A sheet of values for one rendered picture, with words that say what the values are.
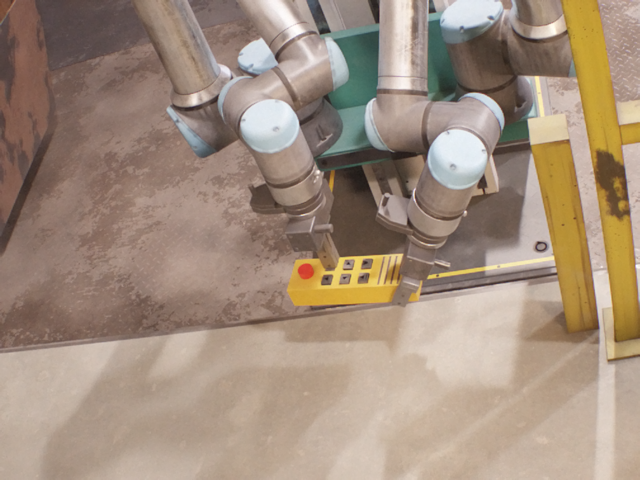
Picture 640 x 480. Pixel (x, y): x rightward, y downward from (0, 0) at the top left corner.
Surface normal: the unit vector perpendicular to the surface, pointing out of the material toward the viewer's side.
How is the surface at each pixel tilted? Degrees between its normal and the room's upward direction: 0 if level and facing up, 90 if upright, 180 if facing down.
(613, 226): 90
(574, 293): 90
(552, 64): 97
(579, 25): 90
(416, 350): 0
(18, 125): 105
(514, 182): 0
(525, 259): 0
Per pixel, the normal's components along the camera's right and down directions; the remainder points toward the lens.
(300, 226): -0.31, -0.67
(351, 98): -0.10, 0.73
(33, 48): 0.99, 0.04
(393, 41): -0.48, 0.08
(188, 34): 0.72, 0.30
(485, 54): -0.44, 0.57
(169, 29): 0.18, 0.65
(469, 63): -0.40, 0.73
